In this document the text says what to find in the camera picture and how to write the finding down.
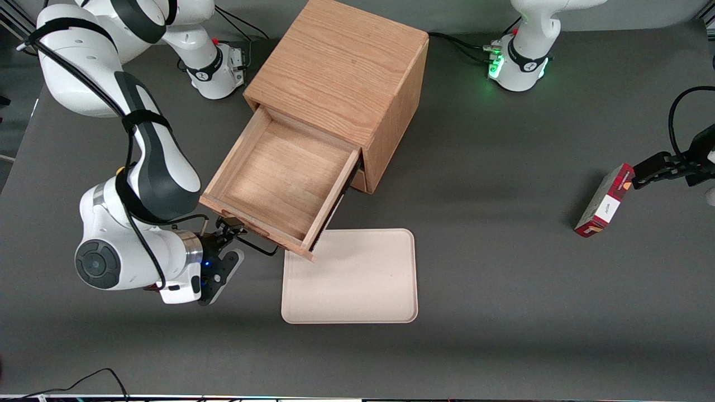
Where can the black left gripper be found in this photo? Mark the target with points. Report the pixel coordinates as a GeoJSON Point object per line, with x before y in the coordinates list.
{"type": "Point", "coordinates": [700, 146]}

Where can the red plaid carton box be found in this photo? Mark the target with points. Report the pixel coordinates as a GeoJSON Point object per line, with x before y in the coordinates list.
{"type": "Point", "coordinates": [606, 204]}

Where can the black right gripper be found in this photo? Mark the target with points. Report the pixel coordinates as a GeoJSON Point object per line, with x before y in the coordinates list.
{"type": "Point", "coordinates": [210, 245]}

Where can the cream rectangular tray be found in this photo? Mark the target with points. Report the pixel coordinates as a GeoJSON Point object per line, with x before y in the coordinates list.
{"type": "Point", "coordinates": [357, 279]}

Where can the aluminium frame profile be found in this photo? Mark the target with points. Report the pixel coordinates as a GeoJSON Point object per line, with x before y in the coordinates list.
{"type": "Point", "coordinates": [11, 17]}
{"type": "Point", "coordinates": [709, 19]}

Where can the oak wooden drawer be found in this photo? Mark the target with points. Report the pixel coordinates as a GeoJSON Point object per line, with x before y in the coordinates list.
{"type": "Point", "coordinates": [279, 173]}

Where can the oak wooden cabinet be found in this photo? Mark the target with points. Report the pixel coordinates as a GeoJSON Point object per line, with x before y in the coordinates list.
{"type": "Point", "coordinates": [335, 67]}

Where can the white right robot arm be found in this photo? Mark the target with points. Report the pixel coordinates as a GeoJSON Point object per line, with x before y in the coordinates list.
{"type": "Point", "coordinates": [111, 262]}

